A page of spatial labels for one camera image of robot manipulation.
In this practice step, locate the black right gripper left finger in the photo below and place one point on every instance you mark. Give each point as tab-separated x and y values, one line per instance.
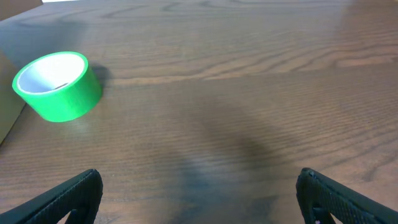
78	199

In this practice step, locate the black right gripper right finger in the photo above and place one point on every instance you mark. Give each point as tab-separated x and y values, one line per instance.
323	200

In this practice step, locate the green tape roll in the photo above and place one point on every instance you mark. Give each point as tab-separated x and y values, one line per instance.
60	86

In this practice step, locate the brown cardboard box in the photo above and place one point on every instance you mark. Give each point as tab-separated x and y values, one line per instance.
11	104

